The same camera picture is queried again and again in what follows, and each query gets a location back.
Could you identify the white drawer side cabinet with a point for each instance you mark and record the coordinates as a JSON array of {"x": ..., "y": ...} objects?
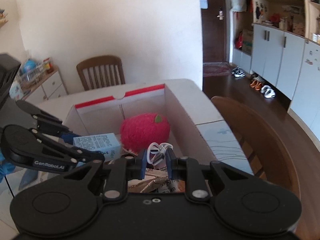
[{"x": 50, "y": 86}]

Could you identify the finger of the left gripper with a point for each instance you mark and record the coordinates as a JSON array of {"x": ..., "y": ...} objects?
[
  {"x": 47, "y": 123},
  {"x": 31, "y": 149}
]

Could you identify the black white sneakers pair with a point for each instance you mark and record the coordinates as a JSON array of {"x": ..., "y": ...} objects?
[{"x": 238, "y": 72}]

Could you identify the hanging tote bag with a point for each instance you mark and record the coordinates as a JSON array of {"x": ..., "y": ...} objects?
[{"x": 238, "y": 5}]

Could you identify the blue globe toy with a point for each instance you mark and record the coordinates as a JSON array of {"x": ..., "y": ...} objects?
[{"x": 29, "y": 65}]

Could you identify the patterned door mat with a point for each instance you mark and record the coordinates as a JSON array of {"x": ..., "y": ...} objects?
[{"x": 211, "y": 69}]

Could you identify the orange shoes pair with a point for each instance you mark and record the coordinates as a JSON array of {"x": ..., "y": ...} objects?
[{"x": 257, "y": 85}]

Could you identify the small light blue carton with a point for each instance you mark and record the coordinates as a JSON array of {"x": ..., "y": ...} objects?
[{"x": 107, "y": 144}]

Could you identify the red cardboard shoe box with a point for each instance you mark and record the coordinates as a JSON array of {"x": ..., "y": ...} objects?
[{"x": 107, "y": 124}]

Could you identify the light blue cupboard unit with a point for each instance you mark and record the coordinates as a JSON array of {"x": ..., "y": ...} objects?
[{"x": 290, "y": 63}]

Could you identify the clear plastic container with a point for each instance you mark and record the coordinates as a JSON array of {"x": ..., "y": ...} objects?
[{"x": 33, "y": 74}]

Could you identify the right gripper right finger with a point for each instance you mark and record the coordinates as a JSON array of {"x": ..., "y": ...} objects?
[{"x": 191, "y": 172}]

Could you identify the brown wooden chair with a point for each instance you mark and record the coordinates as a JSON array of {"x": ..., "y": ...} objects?
[
  {"x": 267, "y": 155},
  {"x": 101, "y": 71}
]

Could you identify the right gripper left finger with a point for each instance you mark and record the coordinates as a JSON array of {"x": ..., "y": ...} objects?
[{"x": 118, "y": 174}]

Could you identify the blue patterned tissue box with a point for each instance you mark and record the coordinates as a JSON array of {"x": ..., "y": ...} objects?
[{"x": 15, "y": 91}]

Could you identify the dark wooden door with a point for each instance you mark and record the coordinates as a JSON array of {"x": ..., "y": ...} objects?
[{"x": 213, "y": 30}]

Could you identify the pink fluffy strawberry plush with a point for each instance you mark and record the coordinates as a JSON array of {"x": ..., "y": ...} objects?
[{"x": 138, "y": 132}]

